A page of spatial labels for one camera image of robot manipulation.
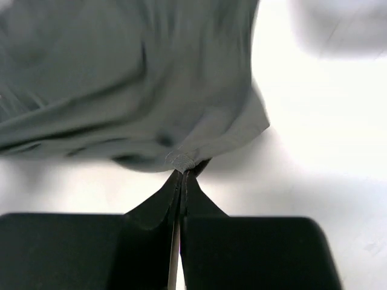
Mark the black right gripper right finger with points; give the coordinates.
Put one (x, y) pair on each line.
(219, 251)

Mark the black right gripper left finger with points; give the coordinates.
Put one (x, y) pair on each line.
(135, 250)

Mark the dark grey t-shirt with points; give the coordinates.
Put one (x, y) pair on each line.
(151, 85)

